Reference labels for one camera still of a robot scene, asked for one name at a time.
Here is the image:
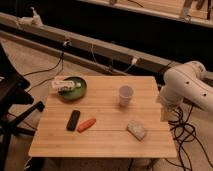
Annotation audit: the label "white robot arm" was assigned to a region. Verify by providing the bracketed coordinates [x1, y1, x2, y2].
[157, 61, 213, 121]

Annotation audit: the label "grey sponge block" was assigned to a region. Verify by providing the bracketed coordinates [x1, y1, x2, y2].
[127, 120, 146, 141]

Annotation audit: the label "orange carrot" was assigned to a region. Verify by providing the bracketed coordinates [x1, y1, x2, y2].
[77, 118, 96, 133]

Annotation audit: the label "green bowl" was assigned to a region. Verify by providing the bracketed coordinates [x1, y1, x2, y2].
[58, 76, 87, 101]

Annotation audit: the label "black remote control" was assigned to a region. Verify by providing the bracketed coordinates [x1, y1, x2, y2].
[66, 110, 80, 131]

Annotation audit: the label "black office chair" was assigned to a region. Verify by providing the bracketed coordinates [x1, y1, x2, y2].
[0, 43, 45, 171]

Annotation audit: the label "black floor cables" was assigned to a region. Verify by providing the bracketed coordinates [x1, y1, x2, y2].
[164, 106, 213, 171]

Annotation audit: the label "grey metal rail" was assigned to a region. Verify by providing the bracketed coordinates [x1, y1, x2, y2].
[0, 12, 213, 80]

